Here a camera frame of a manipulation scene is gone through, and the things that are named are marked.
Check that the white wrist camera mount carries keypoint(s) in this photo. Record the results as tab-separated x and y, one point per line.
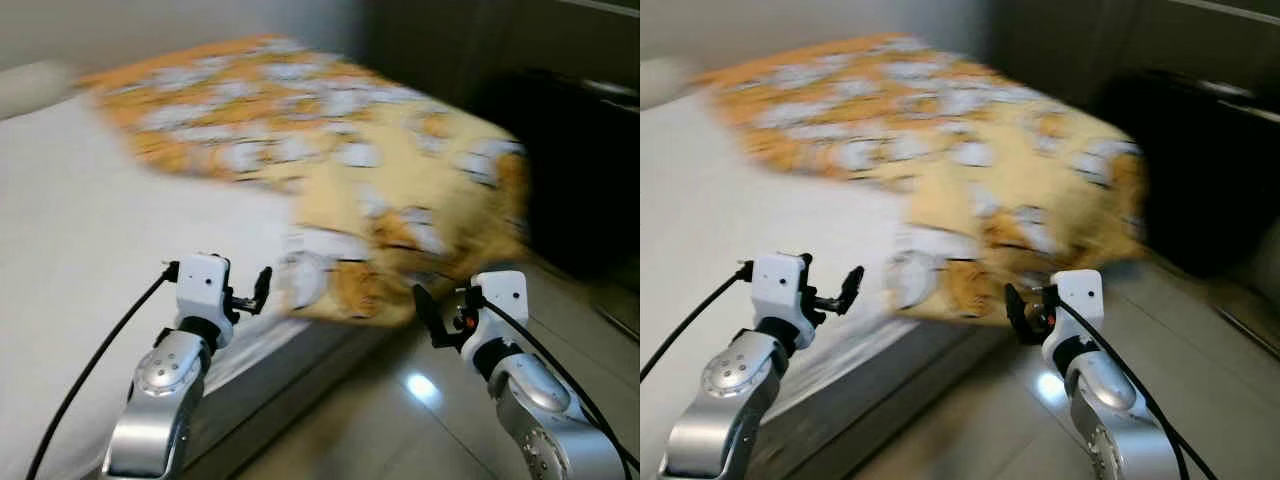
1078	300
503	300
778	290
202	290

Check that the beige bolster cushion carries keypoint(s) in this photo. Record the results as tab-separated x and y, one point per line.
35	88
665	80

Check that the orange cartoon print blanket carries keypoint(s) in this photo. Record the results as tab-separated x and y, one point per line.
960	150
350	150

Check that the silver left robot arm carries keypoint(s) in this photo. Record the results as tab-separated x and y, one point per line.
160	400
725	400

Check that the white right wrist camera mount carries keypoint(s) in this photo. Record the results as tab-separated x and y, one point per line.
503	300
1078	300

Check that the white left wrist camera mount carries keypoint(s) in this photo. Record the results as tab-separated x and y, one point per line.
778	290
202	290

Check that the white quilted mattress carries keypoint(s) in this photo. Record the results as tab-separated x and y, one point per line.
740	210
110	210

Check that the black cabinet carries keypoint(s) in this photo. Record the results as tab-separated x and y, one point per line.
1210	170
580	170

